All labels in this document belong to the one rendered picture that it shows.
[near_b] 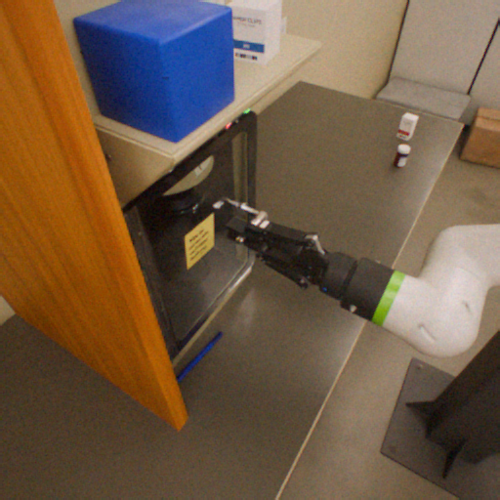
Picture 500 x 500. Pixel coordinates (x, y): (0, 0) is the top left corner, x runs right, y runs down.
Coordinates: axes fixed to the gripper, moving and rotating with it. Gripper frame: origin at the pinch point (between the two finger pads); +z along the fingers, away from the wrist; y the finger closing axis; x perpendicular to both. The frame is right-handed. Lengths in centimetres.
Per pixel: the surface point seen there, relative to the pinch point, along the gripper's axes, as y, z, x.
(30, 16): 44, -4, 28
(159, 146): 31.2, -4.1, 20.3
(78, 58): 36.7, 5.4, 19.2
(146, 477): -25.7, -3.7, 38.1
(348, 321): -26.0, -20.9, -10.1
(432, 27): -51, 27, -289
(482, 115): -94, -29, -268
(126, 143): 30.6, -0.3, 20.9
